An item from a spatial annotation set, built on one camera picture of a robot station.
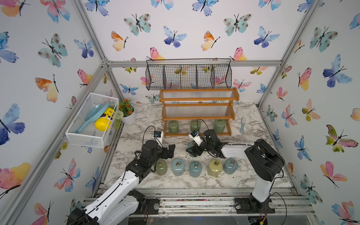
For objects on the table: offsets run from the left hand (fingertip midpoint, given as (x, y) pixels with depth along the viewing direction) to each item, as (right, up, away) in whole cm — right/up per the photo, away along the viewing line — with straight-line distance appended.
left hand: (169, 143), depth 81 cm
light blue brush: (+53, +9, +27) cm, 60 cm away
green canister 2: (+1, +9, +17) cm, 19 cm away
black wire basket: (+12, +45, +18) cm, 50 cm away
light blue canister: (+5, -13, -1) cm, 14 cm away
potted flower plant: (-33, +18, +20) cm, 43 cm away
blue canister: (+15, -14, -2) cm, 20 cm away
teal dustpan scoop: (-38, +19, -3) cm, 43 cm away
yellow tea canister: (+26, -13, -2) cm, 29 cm away
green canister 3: (+16, +10, +18) cm, 26 cm away
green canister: (-5, -14, +1) cm, 15 cm away
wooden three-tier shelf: (+19, +20, +34) cm, 44 cm away
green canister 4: (+33, +9, +17) cm, 38 cm away
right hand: (+13, -2, +10) cm, 17 cm away
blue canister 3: (+13, -2, +8) cm, 15 cm away
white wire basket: (-36, +10, -11) cm, 39 cm away
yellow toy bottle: (-32, +12, -10) cm, 35 cm away
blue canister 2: (+35, -12, 0) cm, 37 cm away
